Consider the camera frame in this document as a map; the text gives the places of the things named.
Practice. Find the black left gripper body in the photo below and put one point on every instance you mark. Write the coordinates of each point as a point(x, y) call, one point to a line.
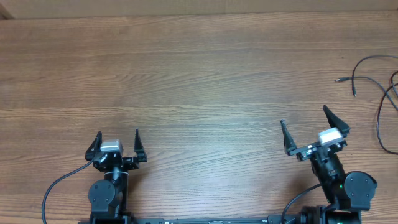
point(128, 164)

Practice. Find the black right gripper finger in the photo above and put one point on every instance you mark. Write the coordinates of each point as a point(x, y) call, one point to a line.
point(289, 143)
point(335, 122)

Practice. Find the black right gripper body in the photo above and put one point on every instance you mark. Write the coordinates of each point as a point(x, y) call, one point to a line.
point(302, 152)

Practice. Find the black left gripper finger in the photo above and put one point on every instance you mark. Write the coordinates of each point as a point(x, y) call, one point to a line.
point(94, 147)
point(139, 148)

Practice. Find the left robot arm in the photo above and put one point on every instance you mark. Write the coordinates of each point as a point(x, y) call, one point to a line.
point(108, 197)

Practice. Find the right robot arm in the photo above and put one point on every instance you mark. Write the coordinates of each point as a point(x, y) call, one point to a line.
point(347, 194)

